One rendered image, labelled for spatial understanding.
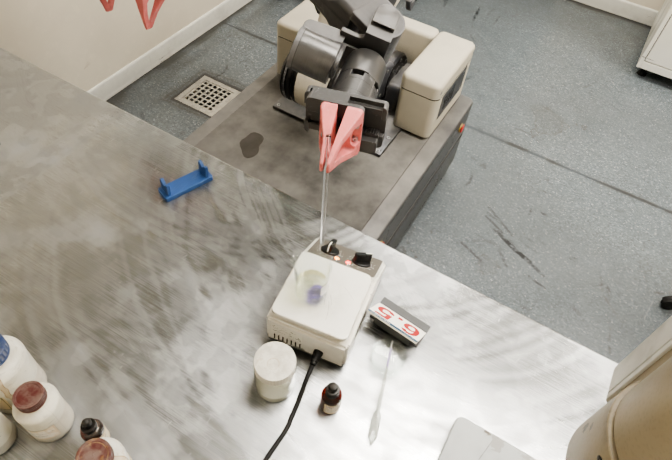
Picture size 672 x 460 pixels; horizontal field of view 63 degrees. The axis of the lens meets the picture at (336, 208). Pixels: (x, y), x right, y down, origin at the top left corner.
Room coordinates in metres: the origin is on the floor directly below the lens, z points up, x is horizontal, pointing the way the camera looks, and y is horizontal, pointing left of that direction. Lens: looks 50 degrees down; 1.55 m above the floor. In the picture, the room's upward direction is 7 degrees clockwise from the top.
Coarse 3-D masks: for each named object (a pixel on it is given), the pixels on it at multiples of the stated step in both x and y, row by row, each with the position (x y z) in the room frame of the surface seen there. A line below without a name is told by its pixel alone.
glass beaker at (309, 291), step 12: (312, 252) 0.46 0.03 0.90; (300, 264) 0.45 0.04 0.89; (312, 264) 0.46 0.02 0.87; (324, 264) 0.45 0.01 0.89; (300, 276) 0.41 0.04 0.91; (324, 276) 0.42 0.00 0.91; (300, 288) 0.41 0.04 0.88; (312, 288) 0.41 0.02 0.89; (324, 288) 0.42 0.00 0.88; (300, 300) 0.41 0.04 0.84; (312, 300) 0.41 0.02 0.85; (324, 300) 0.42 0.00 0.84
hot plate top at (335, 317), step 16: (336, 272) 0.47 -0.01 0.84; (352, 272) 0.48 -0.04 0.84; (288, 288) 0.43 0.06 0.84; (336, 288) 0.44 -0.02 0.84; (352, 288) 0.45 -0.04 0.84; (368, 288) 0.45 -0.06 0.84; (288, 304) 0.41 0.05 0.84; (320, 304) 0.41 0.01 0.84; (336, 304) 0.42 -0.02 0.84; (352, 304) 0.42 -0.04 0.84; (288, 320) 0.38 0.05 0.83; (304, 320) 0.38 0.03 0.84; (320, 320) 0.39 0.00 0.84; (336, 320) 0.39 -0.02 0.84; (352, 320) 0.39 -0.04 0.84; (336, 336) 0.37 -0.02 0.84
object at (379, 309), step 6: (378, 306) 0.46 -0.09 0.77; (378, 312) 0.45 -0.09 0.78; (384, 312) 0.45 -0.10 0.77; (390, 312) 0.46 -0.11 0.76; (384, 318) 0.43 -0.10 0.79; (390, 318) 0.44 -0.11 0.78; (396, 318) 0.45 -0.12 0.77; (396, 324) 0.43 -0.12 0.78; (402, 324) 0.43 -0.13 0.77; (408, 324) 0.44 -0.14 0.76; (402, 330) 0.42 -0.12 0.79; (408, 330) 0.42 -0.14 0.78; (414, 330) 0.43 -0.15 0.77; (414, 336) 0.41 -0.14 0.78
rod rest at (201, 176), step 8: (200, 160) 0.72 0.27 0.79; (200, 168) 0.72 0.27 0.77; (184, 176) 0.70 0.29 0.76; (192, 176) 0.70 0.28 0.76; (200, 176) 0.71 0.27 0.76; (208, 176) 0.71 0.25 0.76; (168, 184) 0.68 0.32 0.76; (176, 184) 0.68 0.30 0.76; (184, 184) 0.68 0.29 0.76; (192, 184) 0.68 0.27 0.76; (200, 184) 0.69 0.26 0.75; (160, 192) 0.65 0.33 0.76; (168, 192) 0.65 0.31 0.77; (176, 192) 0.66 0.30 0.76; (184, 192) 0.67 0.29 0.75; (168, 200) 0.64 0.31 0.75
